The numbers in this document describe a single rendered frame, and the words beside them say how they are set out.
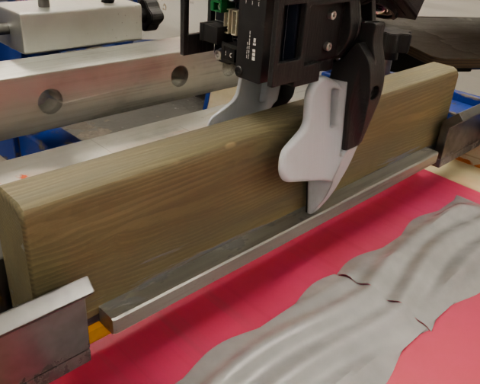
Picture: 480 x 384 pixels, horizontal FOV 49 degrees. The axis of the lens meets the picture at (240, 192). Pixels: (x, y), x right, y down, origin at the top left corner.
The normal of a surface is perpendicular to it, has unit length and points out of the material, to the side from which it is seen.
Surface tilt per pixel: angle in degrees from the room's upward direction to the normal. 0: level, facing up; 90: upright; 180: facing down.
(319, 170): 83
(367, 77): 98
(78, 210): 90
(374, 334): 33
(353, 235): 0
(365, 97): 104
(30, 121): 90
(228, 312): 0
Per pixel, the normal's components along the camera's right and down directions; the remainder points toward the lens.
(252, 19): -0.72, 0.30
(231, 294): 0.07, -0.87
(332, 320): 0.36, -0.50
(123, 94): 0.70, 0.38
